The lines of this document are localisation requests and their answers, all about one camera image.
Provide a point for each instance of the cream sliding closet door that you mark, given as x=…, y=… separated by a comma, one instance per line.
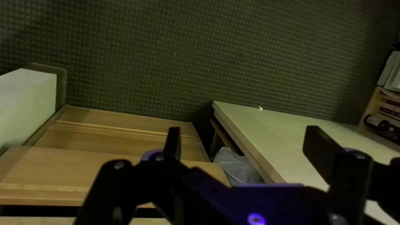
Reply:
x=288, y=142

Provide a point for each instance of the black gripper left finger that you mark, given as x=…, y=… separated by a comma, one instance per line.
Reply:
x=173, y=144

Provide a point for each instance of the grey plastic bag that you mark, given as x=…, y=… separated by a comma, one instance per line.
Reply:
x=235, y=167

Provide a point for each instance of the wooden drawer with slanted front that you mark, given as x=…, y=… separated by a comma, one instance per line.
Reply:
x=125, y=114

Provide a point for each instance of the wooden bookshelf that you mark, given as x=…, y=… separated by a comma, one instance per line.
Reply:
x=383, y=113

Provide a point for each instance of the large wooden drawer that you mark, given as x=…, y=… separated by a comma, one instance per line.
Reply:
x=63, y=170

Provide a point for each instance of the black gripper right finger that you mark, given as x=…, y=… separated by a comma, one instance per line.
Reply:
x=345, y=175

